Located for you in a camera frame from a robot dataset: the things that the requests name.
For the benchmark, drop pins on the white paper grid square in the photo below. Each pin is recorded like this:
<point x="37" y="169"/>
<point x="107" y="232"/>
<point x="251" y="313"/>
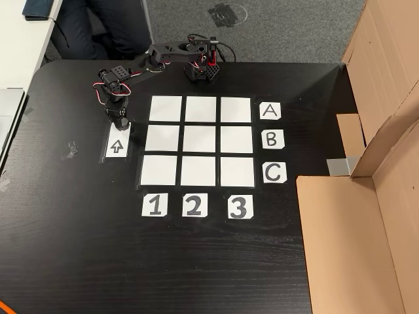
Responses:
<point x="162" y="138"/>
<point x="236" y="139"/>
<point x="201" y="109"/>
<point x="165" y="108"/>
<point x="158" y="170"/>
<point x="236" y="110"/>
<point x="199" y="139"/>
<point x="198" y="171"/>
<point x="237" y="172"/>

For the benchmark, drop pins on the white paper sheet with arrow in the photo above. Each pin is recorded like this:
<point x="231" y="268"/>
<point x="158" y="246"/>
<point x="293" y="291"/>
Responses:
<point x="117" y="151"/>

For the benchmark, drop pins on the crumpled clear tape piece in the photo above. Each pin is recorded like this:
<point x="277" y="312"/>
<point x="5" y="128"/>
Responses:
<point x="70" y="151"/>

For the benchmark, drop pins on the person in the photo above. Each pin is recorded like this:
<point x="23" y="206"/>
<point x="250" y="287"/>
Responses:
<point x="108" y="26"/>

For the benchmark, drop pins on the paper sheet with number 1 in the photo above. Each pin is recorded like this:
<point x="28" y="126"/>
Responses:
<point x="154" y="204"/>

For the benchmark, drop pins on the grey metal desk leg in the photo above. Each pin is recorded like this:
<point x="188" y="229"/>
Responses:
<point x="148" y="23"/>

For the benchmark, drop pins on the paper sheet with number 2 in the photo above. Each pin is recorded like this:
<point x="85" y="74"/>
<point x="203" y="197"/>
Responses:
<point x="194" y="204"/>

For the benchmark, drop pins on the white desk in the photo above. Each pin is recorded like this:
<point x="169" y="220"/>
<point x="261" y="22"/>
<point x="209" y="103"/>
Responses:
<point x="16" y="49"/>

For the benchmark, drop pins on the dark blue notebook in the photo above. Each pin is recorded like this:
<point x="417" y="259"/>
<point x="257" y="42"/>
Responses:
<point x="37" y="8"/>

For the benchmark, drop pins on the black tape patch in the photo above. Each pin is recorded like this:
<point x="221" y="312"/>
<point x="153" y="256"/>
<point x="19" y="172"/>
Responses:
<point x="222" y="15"/>

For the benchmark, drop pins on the paper sheet with number 3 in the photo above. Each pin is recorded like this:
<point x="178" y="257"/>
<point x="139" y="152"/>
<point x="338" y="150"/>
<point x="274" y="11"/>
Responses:
<point x="240" y="206"/>

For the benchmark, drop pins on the paper sheet with letter A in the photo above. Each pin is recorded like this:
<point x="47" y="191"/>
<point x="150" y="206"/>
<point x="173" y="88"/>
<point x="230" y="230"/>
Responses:
<point x="270" y="111"/>

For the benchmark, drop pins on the paper sheet with letter B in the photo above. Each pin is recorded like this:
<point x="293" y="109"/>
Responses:
<point x="273" y="139"/>

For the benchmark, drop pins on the paper sheet with letter C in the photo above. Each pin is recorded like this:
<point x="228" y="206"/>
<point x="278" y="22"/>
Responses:
<point x="274" y="173"/>

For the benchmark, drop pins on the brown cardboard sheet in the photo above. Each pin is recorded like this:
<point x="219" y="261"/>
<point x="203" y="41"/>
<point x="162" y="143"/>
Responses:
<point x="383" y="65"/>
<point x="343" y="245"/>

